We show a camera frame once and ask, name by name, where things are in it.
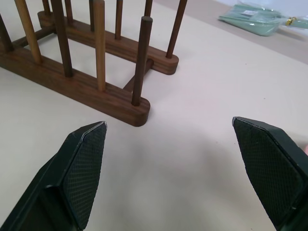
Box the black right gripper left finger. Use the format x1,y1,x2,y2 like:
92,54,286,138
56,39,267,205
0,121,108,231

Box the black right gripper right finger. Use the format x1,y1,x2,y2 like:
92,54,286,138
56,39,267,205
231,116,308,231

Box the wooden peg rack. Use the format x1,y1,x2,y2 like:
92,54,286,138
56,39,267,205
0,0,188,128

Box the pale green plastic bag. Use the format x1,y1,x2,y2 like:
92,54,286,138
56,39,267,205
218,3,308,37

